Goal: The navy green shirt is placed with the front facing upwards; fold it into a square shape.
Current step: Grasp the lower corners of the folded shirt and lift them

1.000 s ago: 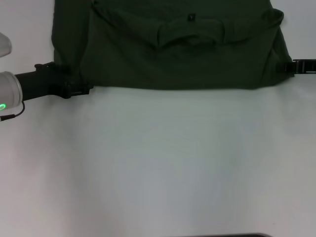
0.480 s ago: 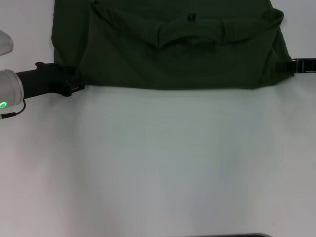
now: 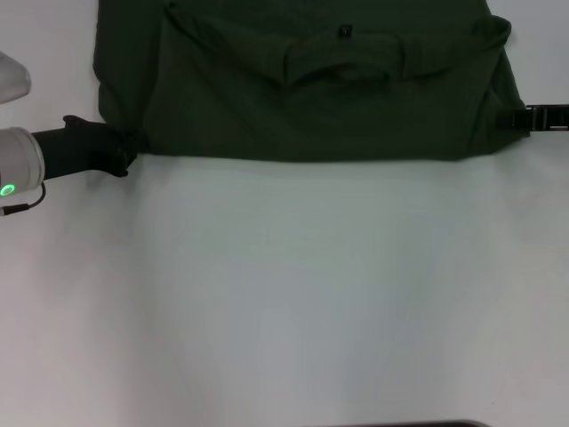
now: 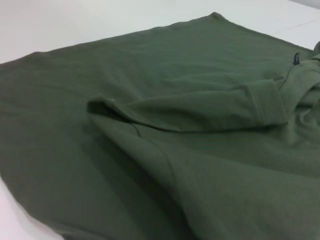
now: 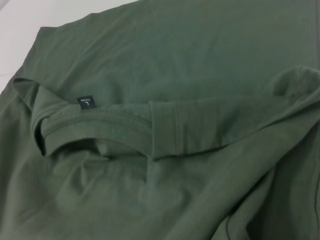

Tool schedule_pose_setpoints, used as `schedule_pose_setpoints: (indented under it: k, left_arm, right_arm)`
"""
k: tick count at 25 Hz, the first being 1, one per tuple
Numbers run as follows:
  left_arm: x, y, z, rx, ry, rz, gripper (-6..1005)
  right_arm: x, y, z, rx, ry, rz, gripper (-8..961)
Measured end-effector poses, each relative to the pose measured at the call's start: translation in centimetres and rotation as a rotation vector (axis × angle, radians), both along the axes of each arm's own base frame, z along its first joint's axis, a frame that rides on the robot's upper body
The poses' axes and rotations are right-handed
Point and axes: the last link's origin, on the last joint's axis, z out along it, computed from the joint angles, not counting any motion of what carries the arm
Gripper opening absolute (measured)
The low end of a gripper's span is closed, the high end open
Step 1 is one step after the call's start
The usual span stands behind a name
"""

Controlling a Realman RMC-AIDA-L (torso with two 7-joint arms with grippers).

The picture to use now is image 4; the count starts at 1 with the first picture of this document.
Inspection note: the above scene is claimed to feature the dark green T-shirt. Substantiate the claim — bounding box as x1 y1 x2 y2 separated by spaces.
0 11 320 240

